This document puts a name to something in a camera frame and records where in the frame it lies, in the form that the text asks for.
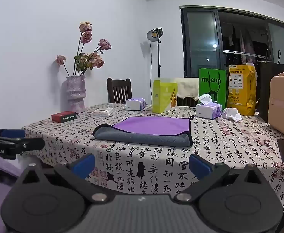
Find dark framed sliding window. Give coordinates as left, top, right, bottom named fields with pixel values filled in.
left=179, top=4, right=284, bottom=78

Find white flat box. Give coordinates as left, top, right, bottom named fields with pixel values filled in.
left=91, top=107, right=114, bottom=117

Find pink speckled vase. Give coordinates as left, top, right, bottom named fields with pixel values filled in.
left=66, top=74, right=87, bottom=114

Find dried pink roses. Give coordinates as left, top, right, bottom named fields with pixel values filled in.
left=56, top=21, right=112, bottom=77

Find yellow plastic bag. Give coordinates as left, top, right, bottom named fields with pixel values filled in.
left=228, top=63, right=257, bottom=116

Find yellow-green carton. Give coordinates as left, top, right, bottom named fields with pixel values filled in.
left=152, top=77, right=179, bottom=114

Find purple and white tissue pack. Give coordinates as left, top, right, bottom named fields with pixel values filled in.
left=125, top=97, right=147, bottom=111
left=195, top=93, right=223, bottom=120

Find dark wooden chair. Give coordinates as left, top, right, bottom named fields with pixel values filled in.
left=177, top=96, right=199, bottom=108
left=106, top=78, right=133, bottom=104

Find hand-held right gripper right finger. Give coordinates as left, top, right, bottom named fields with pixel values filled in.
left=175, top=154, right=264, bottom=203

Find tan box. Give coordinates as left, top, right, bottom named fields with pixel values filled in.
left=267, top=75, right=284, bottom=130

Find green paper bag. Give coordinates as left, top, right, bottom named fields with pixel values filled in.
left=198, top=68, right=227, bottom=111

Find crumpled white tissue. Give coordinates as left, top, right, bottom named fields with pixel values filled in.
left=221, top=107, right=242, bottom=122

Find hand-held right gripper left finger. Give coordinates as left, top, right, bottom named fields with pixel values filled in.
left=18, top=153, right=114, bottom=205

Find metal drying rail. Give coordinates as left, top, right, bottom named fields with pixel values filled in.
left=223, top=50, right=270, bottom=62

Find purple and grey towel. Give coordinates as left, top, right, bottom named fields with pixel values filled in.
left=92, top=116, right=195, bottom=147

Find studio lamp on stand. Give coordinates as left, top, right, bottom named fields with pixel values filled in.
left=146, top=27, right=164, bottom=78

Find black paper bag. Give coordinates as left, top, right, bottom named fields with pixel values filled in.
left=258, top=49, right=284, bottom=123

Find red flat box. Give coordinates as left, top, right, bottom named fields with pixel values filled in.
left=51, top=111, right=78, bottom=123

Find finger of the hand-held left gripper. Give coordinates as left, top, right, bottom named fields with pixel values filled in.
left=0, top=136, right=46, bottom=151
left=0, top=127, right=26, bottom=139

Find calligraphy printed tablecloth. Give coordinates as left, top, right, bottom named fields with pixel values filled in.
left=21, top=103, right=284, bottom=202

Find cream cloth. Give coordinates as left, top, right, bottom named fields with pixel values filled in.
left=174, top=77, right=200, bottom=101

